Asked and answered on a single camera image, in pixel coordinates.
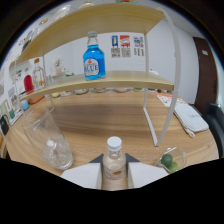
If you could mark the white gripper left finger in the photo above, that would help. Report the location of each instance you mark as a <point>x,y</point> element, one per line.
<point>83,175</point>

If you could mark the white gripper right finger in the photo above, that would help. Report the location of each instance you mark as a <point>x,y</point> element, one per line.
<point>145,173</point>

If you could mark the glass bowl with limes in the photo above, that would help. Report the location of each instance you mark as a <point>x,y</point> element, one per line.
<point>170,161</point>

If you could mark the clear bottle white cap red label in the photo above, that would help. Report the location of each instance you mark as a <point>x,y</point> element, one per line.
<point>114,165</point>

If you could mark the light blue cup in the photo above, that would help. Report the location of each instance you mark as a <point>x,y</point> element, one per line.
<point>25,105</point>

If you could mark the clear drinking glass with ice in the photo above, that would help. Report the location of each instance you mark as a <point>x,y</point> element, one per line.
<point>55,146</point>

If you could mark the white zip pouch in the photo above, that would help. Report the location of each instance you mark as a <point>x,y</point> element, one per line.
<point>191,118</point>

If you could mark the orange patterned paper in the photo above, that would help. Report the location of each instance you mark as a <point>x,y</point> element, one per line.
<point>168,100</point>

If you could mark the orange pot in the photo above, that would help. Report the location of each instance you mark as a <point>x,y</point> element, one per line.
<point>36,99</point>

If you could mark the black handbag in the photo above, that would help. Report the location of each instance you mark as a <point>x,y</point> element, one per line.
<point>4,126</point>

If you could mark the red liquid bottle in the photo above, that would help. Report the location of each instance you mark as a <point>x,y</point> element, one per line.
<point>28,85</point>

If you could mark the clear bottle orange cap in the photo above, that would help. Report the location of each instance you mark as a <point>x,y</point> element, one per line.
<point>38,78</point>

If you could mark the blue liquid bottle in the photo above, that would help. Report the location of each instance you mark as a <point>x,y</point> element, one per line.
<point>94,65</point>

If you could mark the brown door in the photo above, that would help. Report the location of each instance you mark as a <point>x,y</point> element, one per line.
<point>203,73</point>

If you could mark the black and yellow bag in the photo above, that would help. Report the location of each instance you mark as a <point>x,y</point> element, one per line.
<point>28,40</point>

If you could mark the red wall poster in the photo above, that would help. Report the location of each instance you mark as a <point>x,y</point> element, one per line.
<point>125,45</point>

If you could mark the blue wall poster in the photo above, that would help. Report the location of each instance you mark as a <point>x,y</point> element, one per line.
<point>115,45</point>

